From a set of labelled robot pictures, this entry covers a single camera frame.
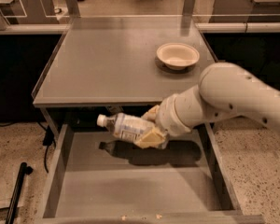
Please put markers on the black pole on floor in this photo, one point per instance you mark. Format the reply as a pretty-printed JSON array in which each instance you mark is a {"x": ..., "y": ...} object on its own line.
[{"x": 24, "y": 170}]

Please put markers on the clear acrylic barrier panel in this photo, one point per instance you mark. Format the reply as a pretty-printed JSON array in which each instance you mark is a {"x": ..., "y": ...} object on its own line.
[{"x": 201, "y": 16}]

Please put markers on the grey cabinet table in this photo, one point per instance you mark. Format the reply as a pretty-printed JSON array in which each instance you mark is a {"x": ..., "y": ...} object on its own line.
[{"x": 104, "y": 61}]

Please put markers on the white paper bowl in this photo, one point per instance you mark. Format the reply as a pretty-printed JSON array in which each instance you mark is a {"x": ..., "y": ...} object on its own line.
[{"x": 177, "y": 56}]

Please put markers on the grey background desk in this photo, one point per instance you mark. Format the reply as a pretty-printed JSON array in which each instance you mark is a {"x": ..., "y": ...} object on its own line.
[
  {"x": 242, "y": 11},
  {"x": 29, "y": 11}
]

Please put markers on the grey open top drawer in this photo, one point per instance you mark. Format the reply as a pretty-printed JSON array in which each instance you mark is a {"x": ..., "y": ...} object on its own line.
[{"x": 95, "y": 179}]

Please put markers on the blue plastic bottle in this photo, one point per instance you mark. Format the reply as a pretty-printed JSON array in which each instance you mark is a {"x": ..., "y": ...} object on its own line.
[{"x": 125, "y": 127}]

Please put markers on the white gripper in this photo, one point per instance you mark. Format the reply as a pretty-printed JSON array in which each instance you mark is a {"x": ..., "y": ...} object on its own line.
[{"x": 165, "y": 116}]

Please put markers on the grey background desk left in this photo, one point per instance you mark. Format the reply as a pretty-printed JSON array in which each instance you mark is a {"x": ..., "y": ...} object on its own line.
[{"x": 29, "y": 11}]

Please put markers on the grey background desk right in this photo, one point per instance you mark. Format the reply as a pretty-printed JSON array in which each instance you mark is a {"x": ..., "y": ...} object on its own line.
[{"x": 242, "y": 11}]

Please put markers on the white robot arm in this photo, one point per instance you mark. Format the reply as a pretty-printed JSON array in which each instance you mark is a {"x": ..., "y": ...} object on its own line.
[{"x": 224, "y": 91}]

